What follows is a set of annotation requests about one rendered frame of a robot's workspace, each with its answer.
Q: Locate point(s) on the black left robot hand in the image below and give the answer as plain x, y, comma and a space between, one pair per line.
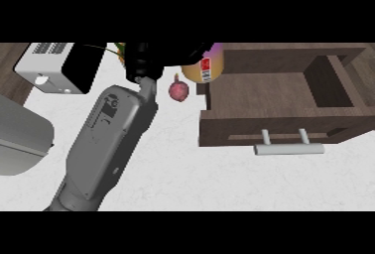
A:
144, 59

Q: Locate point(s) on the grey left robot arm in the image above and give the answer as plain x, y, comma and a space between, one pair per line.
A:
105, 139

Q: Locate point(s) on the orange can with red label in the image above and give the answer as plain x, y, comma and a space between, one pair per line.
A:
214, 67

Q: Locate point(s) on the open brown wooden drawer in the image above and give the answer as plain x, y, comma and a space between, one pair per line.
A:
259, 92

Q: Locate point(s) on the brown wooden drawer front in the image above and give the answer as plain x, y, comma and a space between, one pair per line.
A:
229, 127

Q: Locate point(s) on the orange and green vegetable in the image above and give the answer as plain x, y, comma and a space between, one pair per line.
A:
120, 53

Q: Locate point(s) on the reddish purple sweet potato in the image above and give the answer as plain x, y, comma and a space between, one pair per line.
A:
179, 90

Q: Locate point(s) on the white and black toaster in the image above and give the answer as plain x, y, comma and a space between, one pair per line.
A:
46, 71

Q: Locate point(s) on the grey rounded appliance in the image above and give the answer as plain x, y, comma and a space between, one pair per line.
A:
23, 139

